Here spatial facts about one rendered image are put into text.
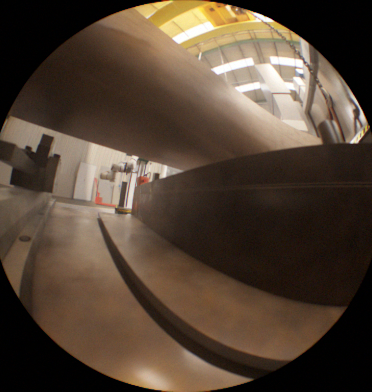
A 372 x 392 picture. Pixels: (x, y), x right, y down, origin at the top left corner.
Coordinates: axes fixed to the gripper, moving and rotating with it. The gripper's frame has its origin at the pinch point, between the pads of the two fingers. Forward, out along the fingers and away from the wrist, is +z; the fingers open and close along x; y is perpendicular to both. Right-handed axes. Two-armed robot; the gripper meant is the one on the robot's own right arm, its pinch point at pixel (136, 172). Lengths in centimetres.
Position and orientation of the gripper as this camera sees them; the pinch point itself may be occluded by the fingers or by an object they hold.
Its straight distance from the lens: 157.2
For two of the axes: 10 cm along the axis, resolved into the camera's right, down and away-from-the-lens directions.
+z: 8.0, 1.5, 5.8
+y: -1.2, 9.9, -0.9
